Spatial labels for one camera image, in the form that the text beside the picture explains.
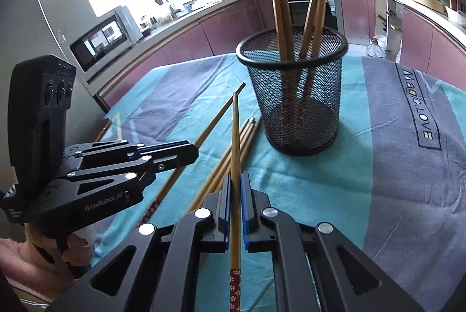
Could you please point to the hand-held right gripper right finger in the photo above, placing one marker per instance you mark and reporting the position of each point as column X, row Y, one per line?
column 244, row 203

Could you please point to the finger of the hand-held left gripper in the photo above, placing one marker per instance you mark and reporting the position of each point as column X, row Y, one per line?
column 109, row 179
column 171, row 151

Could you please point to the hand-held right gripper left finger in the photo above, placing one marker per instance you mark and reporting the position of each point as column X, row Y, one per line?
column 227, row 203

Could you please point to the pile of wooden chopsticks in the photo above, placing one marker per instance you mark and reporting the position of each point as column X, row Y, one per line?
column 244, row 132

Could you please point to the black mesh utensil holder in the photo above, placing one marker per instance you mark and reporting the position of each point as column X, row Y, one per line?
column 320, row 108

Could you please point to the person's left hand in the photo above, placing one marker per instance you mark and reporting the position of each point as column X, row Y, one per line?
column 78, row 246

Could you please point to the blue grey printed tablecloth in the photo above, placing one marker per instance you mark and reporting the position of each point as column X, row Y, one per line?
column 327, row 206

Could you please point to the white microwave oven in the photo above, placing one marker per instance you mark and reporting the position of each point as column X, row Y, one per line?
column 102, row 42

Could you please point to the long pink base cabinets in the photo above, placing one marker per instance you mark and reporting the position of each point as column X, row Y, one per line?
column 189, row 39

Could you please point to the black built-in oven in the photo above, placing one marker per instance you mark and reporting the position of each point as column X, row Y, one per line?
column 333, row 10

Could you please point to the narrow pink base cabinet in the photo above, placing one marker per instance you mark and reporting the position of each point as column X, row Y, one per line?
column 358, row 12

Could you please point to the pink peninsula base cabinets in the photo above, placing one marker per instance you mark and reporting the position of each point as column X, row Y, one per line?
column 429, row 46

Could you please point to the round bamboo container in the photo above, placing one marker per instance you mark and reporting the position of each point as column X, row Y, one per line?
column 429, row 2

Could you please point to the white plastic bag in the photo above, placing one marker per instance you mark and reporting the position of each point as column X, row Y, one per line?
column 457, row 17

